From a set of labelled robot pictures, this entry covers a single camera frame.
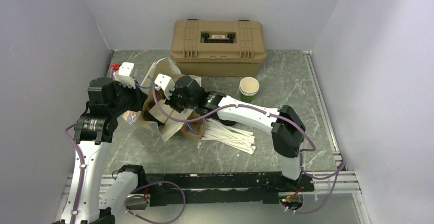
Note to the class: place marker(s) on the pile of wrapped straws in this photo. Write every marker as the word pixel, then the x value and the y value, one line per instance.
pixel 237 138

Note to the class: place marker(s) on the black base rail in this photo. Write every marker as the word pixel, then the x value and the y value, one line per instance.
pixel 208 188

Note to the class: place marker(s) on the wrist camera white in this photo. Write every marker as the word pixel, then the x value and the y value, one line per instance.
pixel 124 74
pixel 164 84

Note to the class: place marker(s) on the aluminium side rail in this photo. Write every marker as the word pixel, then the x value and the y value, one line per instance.
pixel 329 129

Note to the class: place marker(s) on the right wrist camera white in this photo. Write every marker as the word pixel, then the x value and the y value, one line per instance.
pixel 164 84

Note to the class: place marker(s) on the green paper cup stack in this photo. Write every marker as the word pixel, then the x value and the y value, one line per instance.
pixel 248 87

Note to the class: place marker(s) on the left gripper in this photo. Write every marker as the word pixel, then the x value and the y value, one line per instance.
pixel 139 96

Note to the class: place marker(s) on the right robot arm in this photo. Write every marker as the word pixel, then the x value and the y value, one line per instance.
pixel 282 124

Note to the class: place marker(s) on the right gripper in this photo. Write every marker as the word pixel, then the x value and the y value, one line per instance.
pixel 171 102

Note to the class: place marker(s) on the tan plastic toolbox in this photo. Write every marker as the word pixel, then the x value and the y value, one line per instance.
pixel 218 48

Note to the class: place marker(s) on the black cup lid stack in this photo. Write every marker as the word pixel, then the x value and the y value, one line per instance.
pixel 228 123

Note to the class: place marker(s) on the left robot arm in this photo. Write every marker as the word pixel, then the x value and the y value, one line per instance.
pixel 93 133

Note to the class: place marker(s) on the paper bag with blue handles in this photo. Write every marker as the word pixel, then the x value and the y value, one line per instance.
pixel 151 117

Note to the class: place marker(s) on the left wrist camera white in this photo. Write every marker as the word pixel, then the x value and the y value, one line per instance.
pixel 124 74

